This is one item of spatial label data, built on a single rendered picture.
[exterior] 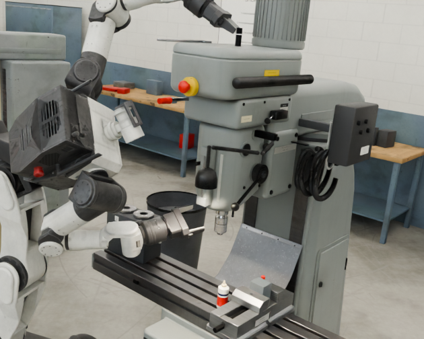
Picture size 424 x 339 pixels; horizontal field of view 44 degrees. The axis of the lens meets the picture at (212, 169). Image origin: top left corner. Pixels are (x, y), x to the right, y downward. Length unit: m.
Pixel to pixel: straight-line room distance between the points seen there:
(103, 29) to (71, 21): 7.21
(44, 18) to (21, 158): 7.41
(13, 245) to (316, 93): 1.28
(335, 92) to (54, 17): 7.08
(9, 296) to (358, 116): 1.39
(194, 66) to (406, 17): 4.55
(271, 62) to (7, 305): 1.28
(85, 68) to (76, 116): 0.21
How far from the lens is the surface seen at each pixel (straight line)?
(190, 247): 4.00
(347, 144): 1.88
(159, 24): 8.08
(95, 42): 1.92
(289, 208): 2.25
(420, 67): 5.99
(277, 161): 1.97
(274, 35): 1.97
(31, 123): 1.76
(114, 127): 1.75
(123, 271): 2.29
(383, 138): 5.63
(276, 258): 2.29
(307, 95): 2.08
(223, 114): 1.74
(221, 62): 1.63
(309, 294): 2.38
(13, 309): 2.13
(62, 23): 9.05
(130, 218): 2.29
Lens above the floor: 1.96
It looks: 16 degrees down
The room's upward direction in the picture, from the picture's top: 5 degrees clockwise
